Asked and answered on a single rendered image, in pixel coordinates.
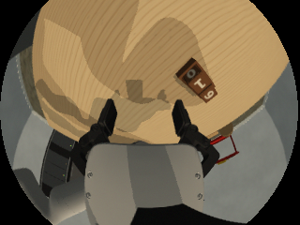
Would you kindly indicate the brown wooden tray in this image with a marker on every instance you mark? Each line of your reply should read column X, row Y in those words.
column 186, row 67

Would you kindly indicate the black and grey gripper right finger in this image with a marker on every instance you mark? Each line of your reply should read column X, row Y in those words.
column 190, row 134

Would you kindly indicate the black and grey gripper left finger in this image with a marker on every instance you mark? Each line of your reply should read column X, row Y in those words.
column 98, row 133

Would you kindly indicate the brown number cube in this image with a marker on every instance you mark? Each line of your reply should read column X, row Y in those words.
column 196, row 79
column 208, row 93

